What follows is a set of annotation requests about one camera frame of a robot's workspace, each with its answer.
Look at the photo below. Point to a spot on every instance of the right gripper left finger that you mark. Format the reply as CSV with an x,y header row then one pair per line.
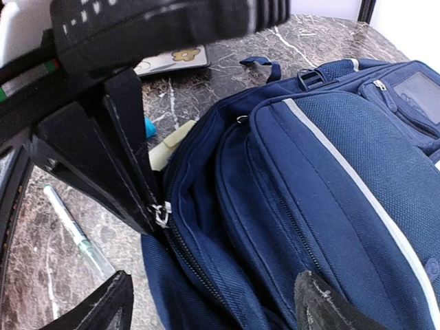
x,y
109,307

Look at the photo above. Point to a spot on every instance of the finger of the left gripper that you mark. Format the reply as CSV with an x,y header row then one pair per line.
x,y
73,148

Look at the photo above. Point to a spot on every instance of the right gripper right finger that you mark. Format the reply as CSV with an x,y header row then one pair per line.
x,y
319,306

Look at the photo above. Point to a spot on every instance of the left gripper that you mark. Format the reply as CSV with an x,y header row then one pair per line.
x,y
94,44

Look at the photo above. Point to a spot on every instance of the navy blue student backpack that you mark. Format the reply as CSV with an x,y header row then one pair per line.
x,y
335,171

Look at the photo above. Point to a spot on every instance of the white green pen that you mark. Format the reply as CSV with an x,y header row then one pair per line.
x,y
96,259

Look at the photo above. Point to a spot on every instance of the yellow highlighter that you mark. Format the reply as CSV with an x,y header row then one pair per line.
x,y
160,154

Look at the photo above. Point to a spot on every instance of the floral square plate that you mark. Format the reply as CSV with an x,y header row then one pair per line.
x,y
189,58

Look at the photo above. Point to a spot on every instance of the black front rail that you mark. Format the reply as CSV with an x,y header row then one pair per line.
x,y
15,172

